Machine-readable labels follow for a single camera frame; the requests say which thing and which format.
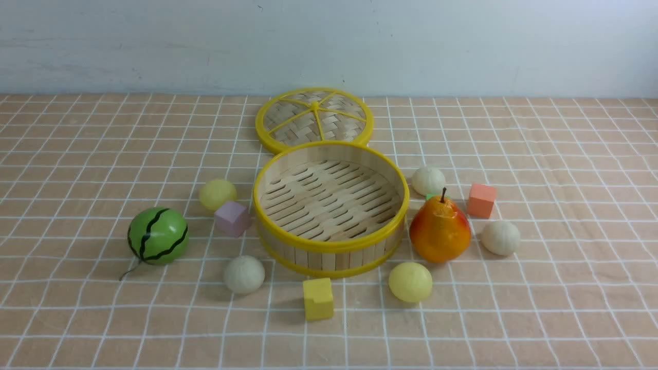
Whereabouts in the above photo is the white bun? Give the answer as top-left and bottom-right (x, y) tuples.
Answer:
(480, 220), (520, 256)
(223, 255), (265, 295)
(411, 166), (446, 196)

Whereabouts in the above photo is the yellow bun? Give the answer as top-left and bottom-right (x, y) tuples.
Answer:
(199, 179), (237, 213)
(388, 262), (433, 304)

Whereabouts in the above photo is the bamboo steamer tray yellow rim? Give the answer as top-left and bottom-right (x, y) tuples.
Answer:
(253, 141), (410, 279)

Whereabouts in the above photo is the bamboo steamer lid yellow rim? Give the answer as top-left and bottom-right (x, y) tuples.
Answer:
(254, 87), (374, 154)

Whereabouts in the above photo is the purple cube block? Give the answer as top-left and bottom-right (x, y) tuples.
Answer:
(214, 201), (252, 237)

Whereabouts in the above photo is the yellow cube block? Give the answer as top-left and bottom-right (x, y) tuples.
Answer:
(302, 277), (334, 321)

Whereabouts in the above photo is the orange toy pear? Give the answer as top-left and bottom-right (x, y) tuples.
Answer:
(409, 187), (471, 263)

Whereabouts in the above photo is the orange cube block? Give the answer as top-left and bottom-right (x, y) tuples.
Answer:
(467, 183), (497, 219)

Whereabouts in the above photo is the green toy watermelon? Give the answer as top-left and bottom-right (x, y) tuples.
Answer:
(126, 207), (190, 265)

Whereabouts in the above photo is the checkered orange tablecloth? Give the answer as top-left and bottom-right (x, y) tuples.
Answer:
(1, 93), (657, 369)

